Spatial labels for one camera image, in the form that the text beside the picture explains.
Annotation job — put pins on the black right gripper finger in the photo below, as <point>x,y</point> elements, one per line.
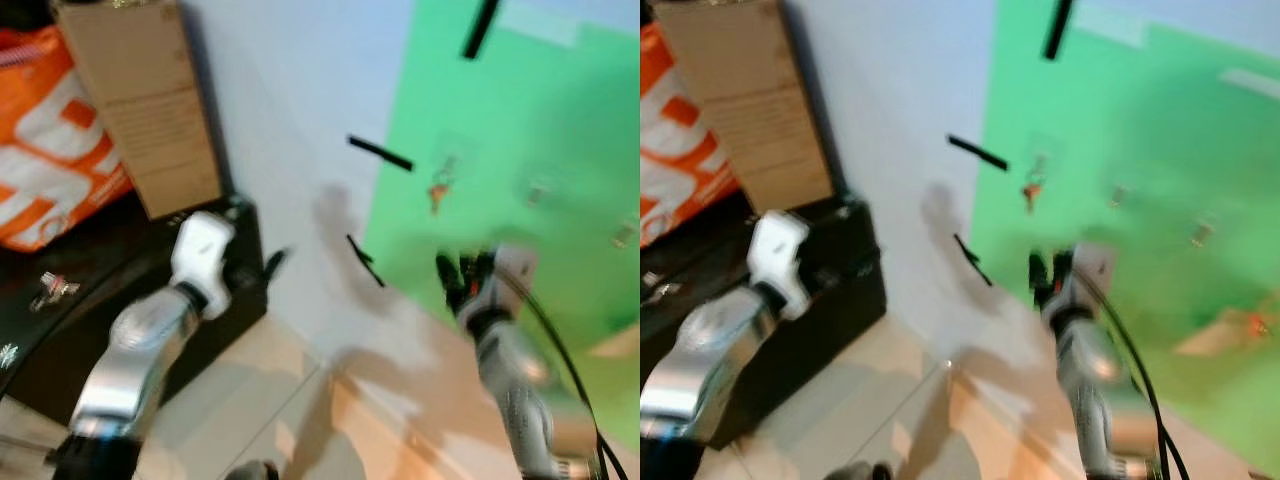
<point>463,264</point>
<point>1058,262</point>
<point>1038,272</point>
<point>444,272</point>

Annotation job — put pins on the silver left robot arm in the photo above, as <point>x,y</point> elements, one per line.
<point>130,350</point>
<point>700,350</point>

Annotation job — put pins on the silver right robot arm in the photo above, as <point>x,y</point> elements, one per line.
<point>1085,370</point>
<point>510,370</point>

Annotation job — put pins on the black tape strip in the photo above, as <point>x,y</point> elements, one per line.
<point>366,261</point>
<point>972,260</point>
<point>978,152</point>
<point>481,28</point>
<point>380,153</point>
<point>1058,28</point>

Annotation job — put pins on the silver case latch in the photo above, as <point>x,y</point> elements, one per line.
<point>52,288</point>
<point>668,292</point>

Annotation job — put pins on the black case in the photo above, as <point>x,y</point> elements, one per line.
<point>105,262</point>
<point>845,300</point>

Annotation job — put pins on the orange bag with white print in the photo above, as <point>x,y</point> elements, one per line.
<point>40,140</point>
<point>680,130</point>

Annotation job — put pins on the grey robot foot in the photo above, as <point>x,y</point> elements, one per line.
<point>255,470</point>
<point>862,471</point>

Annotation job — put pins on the brown cardboard box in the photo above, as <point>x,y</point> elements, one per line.
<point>750,100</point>
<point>140,100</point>

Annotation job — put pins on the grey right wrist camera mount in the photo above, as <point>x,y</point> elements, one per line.
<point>515,270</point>
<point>1096,268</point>

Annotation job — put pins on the green wall cloth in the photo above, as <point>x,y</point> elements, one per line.
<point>520,100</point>
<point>1130,120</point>

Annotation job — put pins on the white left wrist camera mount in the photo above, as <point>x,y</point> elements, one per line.
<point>780,250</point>
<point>203,250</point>

